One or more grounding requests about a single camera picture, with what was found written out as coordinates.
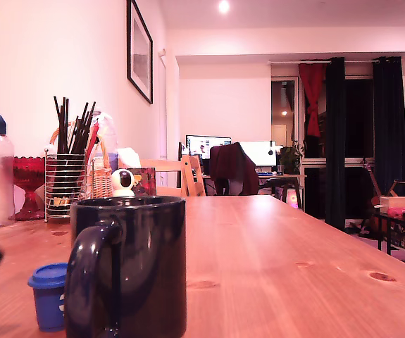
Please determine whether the blue coffee capsule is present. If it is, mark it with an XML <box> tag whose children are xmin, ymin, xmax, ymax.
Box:
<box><xmin>27</xmin><ymin>262</ymin><xmax>70</xmax><ymax>333</ymax></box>

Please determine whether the red glass goblet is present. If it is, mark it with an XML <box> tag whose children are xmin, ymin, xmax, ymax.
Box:
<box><xmin>13</xmin><ymin>156</ymin><xmax>46</xmax><ymax>222</ymax></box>

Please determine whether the wicker basket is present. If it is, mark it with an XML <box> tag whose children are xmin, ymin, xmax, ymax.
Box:
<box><xmin>49</xmin><ymin>121</ymin><xmax>116</xmax><ymax>200</ymax></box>

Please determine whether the dark blue ceramic mug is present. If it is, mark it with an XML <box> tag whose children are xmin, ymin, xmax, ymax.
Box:
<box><xmin>63</xmin><ymin>195</ymin><xmax>188</xmax><ymax>338</ymax></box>

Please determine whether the translucent plastic bag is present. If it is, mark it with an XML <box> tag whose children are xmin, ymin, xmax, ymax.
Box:
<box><xmin>91</xmin><ymin>111</ymin><xmax>119</xmax><ymax>166</ymax></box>

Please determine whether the white crumpled cloth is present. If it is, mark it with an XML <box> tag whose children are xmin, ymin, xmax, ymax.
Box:
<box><xmin>117</xmin><ymin>147</ymin><xmax>142</xmax><ymax>169</ymax></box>

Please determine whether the light wooden chair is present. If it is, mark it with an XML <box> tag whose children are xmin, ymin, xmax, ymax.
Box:
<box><xmin>140</xmin><ymin>154</ymin><xmax>206</xmax><ymax>198</ymax></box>

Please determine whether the black computer monitor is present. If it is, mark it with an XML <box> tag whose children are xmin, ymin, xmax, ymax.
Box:
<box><xmin>185</xmin><ymin>134</ymin><xmax>232</xmax><ymax>161</ymax></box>

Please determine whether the black framed picture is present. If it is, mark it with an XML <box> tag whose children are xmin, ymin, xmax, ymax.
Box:
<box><xmin>126</xmin><ymin>0</ymin><xmax>154</xmax><ymax>105</ymax></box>

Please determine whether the black office chair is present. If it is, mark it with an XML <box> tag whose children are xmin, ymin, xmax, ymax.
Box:
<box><xmin>218</xmin><ymin>177</ymin><xmax>247</xmax><ymax>196</ymax></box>

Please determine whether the dark red jacket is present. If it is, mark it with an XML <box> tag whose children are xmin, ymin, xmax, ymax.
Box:
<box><xmin>208</xmin><ymin>142</ymin><xmax>259</xmax><ymax>196</ymax></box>

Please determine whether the white lit computer monitor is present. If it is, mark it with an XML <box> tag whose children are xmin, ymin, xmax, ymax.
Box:
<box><xmin>239</xmin><ymin>140</ymin><xmax>278</xmax><ymax>168</ymax></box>

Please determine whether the computer tower with lit fan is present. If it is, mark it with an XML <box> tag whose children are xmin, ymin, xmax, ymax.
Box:
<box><xmin>275</xmin><ymin>185</ymin><xmax>304</xmax><ymax>211</ymax></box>

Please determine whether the green potted plant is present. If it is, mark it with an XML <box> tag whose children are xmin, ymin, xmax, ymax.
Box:
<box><xmin>278</xmin><ymin>140</ymin><xmax>305</xmax><ymax>175</ymax></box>

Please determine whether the curtain rod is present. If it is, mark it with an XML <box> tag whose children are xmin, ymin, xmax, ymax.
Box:
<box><xmin>268</xmin><ymin>59</ymin><xmax>381</xmax><ymax>65</ymax></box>

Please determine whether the red curtain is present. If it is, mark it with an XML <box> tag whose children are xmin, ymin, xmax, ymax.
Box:
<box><xmin>298</xmin><ymin>62</ymin><xmax>328</xmax><ymax>139</ymax></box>

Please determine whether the dark green curtain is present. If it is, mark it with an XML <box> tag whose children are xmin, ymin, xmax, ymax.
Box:
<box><xmin>324</xmin><ymin>56</ymin><xmax>347</xmax><ymax>232</ymax></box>
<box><xmin>373</xmin><ymin>56</ymin><xmax>405</xmax><ymax>196</ymax></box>

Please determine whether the acoustic guitar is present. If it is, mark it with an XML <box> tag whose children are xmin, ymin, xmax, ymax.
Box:
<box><xmin>359</xmin><ymin>158</ymin><xmax>387</xmax><ymax>234</ymax></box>

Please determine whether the black side table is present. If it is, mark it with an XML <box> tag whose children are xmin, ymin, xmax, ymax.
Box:
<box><xmin>374</xmin><ymin>211</ymin><xmax>405</xmax><ymax>256</ymax></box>

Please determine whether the light wooden box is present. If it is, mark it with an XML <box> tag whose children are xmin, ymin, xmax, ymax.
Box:
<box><xmin>379</xmin><ymin>196</ymin><xmax>405</xmax><ymax>215</ymax></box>

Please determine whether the wire utensil rack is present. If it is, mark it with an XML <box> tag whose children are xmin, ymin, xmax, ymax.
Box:
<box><xmin>44</xmin><ymin>147</ymin><xmax>96</xmax><ymax>223</ymax></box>

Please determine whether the small white round camera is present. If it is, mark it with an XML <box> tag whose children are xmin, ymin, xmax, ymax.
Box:
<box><xmin>111</xmin><ymin>168</ymin><xmax>136</xmax><ymax>197</ymax></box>

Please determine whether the red handled utensil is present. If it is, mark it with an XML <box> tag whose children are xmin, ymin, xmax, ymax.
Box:
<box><xmin>85</xmin><ymin>121</ymin><xmax>101</xmax><ymax>159</ymax></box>

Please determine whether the white wall conduit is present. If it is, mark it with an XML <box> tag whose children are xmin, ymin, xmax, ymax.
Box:
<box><xmin>158</xmin><ymin>48</ymin><xmax>168</xmax><ymax>159</ymax></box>

